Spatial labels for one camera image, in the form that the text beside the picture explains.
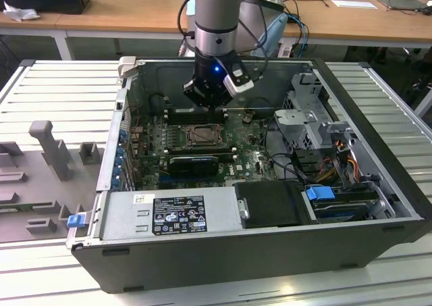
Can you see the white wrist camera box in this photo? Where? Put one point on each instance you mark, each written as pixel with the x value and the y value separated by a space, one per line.
pixel 233 84

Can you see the long wooden desk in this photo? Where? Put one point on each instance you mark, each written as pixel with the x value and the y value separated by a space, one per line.
pixel 135 15

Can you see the hard disk in blue carrier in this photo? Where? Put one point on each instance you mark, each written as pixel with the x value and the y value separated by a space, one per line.
pixel 319 194

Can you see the grey parts rack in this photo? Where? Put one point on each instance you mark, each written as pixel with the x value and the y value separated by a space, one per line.
pixel 33 171

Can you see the black grey PC case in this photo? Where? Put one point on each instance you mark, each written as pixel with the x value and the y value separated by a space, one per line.
pixel 202 265

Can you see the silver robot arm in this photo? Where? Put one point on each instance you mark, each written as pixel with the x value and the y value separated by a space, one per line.
pixel 216 15

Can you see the green motherboard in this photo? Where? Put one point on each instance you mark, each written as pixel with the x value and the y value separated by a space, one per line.
pixel 249 157

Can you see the white paper sheet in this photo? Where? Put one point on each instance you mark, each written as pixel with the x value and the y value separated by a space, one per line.
pixel 354 4

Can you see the black graphics card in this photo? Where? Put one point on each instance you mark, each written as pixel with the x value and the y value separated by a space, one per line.
pixel 192 167

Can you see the black RAM slot bank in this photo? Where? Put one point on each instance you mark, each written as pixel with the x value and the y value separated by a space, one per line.
pixel 182 117
pixel 199 150

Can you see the silver metal drive cage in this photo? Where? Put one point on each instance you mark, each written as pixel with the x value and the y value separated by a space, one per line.
pixel 293 117

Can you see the black plastic bay cover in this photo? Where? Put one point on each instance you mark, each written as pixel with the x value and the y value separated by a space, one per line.
pixel 270 204

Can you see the grey flat pad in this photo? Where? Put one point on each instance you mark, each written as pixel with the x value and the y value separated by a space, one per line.
pixel 401 4

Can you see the blue case latch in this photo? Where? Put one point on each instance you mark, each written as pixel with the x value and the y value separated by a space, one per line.
pixel 76 221

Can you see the CPU socket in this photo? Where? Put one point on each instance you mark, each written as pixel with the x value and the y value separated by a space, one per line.
pixel 220 126

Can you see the silver power supply unit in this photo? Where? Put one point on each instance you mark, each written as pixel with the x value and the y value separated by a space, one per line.
pixel 118 218

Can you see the green RAM stick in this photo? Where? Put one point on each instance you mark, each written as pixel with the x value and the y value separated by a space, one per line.
pixel 15 208

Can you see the crumpled white paper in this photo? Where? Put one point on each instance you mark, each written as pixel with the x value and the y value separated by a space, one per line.
pixel 20 13

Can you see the pale blue teach pendant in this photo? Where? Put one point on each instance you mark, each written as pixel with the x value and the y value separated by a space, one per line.
pixel 275 32

